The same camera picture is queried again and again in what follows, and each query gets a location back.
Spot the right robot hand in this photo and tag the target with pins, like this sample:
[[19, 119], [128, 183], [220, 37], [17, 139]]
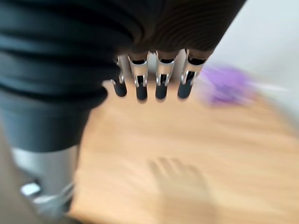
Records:
[[70, 46]]

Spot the orange bed sheet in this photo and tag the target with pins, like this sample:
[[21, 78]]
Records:
[[187, 151]]

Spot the purple cloth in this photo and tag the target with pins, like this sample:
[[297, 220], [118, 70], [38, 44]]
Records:
[[227, 87]]

